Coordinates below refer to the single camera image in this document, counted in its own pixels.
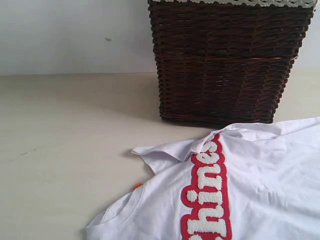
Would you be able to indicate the small orange tag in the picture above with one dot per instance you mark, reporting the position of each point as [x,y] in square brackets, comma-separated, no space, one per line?
[137,185]

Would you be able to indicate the dark brown wicker basket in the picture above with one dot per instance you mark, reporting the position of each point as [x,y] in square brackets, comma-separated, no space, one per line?
[219,64]

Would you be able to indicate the white t-shirt red lettering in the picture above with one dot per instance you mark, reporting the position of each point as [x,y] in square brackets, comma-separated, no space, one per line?
[247,181]

